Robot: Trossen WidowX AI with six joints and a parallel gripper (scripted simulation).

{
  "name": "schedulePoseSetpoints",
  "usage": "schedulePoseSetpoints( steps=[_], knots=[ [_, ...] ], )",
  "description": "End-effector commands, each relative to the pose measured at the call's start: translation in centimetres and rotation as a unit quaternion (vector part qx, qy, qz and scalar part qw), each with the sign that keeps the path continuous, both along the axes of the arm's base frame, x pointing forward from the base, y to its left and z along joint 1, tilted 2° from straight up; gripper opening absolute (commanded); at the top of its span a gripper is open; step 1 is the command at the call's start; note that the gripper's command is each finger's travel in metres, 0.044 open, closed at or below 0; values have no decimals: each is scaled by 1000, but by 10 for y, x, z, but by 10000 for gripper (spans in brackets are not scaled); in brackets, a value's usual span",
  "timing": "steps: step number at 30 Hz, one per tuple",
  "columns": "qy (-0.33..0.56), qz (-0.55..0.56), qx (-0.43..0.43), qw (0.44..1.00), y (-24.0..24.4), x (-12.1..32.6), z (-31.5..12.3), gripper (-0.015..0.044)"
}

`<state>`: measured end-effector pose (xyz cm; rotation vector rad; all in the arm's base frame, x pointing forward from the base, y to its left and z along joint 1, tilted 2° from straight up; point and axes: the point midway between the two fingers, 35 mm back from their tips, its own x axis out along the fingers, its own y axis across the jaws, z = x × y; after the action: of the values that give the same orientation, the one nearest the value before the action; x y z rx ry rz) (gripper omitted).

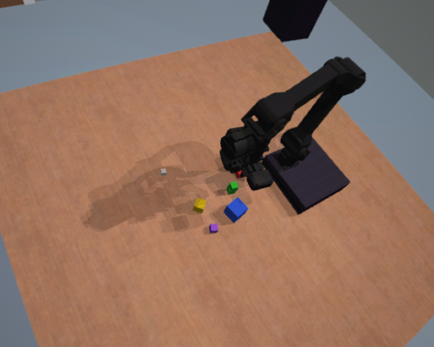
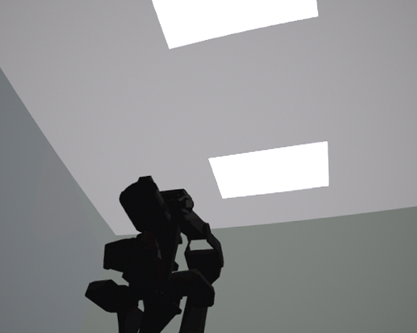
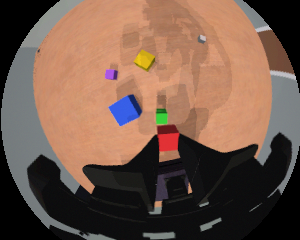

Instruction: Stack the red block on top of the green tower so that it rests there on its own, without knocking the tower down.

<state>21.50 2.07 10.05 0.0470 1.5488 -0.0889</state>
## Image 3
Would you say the blue cube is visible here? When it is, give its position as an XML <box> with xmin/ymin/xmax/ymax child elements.
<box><xmin>107</xmin><ymin>94</ymin><xmax>142</xmax><ymax>126</ymax></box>

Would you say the red block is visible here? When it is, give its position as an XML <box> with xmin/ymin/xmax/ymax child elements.
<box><xmin>156</xmin><ymin>124</ymin><xmax>179</xmax><ymax>151</ymax></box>

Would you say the yellow block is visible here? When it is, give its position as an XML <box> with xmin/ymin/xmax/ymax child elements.
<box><xmin>134</xmin><ymin>50</ymin><xmax>156</xmax><ymax>71</ymax></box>

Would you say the small purple block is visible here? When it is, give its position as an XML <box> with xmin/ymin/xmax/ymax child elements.
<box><xmin>105</xmin><ymin>69</ymin><xmax>117</xmax><ymax>80</ymax></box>

